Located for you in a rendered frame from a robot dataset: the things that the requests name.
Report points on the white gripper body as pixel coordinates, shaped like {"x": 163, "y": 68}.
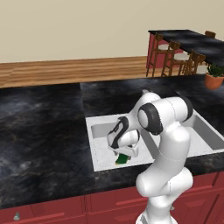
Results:
{"x": 131, "y": 149}

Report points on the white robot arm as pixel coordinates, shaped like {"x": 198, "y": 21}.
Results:
{"x": 170, "y": 151}

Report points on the green sponge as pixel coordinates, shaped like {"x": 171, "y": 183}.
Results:
{"x": 122, "y": 159}

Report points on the white double sink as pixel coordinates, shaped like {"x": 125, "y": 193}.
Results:
{"x": 100, "y": 151}

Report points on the red cabinet drawer front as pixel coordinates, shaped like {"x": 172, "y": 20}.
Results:
{"x": 43, "y": 210}
{"x": 102, "y": 201}
{"x": 204, "y": 180}

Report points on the red cabinet door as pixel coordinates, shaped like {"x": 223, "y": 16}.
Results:
{"x": 198, "y": 210}
{"x": 110, "y": 219}

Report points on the brown wooden bar stool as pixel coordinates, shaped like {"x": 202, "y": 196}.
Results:
{"x": 173, "y": 59}
{"x": 210, "y": 33}
{"x": 194, "y": 62}
{"x": 156, "y": 55}

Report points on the green plant in terracotta pot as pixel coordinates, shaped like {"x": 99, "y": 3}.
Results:
{"x": 213, "y": 79}

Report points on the black-topped red bar island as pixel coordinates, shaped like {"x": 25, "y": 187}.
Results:
{"x": 201, "y": 43}

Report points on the small grey knob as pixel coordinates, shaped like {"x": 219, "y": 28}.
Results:
{"x": 16, "y": 216}

